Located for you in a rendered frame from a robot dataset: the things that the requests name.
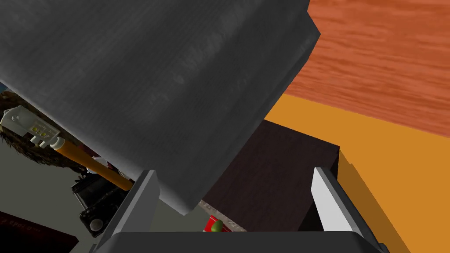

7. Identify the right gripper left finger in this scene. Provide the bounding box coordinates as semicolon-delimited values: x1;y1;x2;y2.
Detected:
96;170;161;246

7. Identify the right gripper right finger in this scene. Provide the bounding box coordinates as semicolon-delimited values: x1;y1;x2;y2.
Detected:
311;166;384;246

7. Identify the black boxy device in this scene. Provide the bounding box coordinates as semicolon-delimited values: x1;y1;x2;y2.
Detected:
71;171;133;237

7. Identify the dark brown cabinet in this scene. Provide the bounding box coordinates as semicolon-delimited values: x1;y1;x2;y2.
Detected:
201;119;341;233

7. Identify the red box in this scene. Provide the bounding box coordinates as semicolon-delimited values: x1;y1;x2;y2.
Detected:
203;214;233;233

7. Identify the white and orange stick tool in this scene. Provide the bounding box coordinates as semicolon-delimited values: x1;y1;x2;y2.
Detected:
0;105;136;192

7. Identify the dark red book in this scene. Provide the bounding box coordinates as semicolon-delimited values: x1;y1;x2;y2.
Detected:
0;210;80;253

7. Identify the grey wooden table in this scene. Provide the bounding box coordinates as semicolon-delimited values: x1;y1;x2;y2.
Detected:
0;0;322;216

